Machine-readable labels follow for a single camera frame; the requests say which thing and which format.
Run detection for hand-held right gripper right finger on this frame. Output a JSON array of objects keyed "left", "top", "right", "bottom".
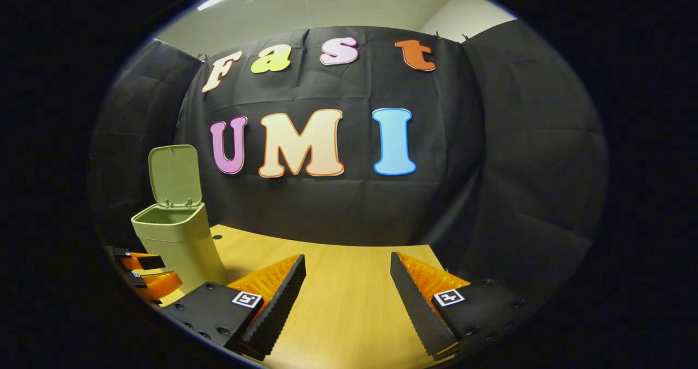
[{"left": 390, "top": 251, "right": 527, "bottom": 360}]

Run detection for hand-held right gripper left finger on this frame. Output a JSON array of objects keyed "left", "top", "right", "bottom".
[{"left": 165, "top": 253, "right": 307, "bottom": 359}]

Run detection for light green desktop garbage bin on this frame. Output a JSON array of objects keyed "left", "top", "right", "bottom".
[{"left": 131, "top": 144, "right": 228, "bottom": 296}]

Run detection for wooden desktop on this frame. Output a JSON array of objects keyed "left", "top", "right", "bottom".
[{"left": 158, "top": 225, "right": 470, "bottom": 369}]

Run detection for black backdrop cloth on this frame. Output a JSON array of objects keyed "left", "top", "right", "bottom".
[{"left": 87, "top": 20, "right": 609, "bottom": 315}]

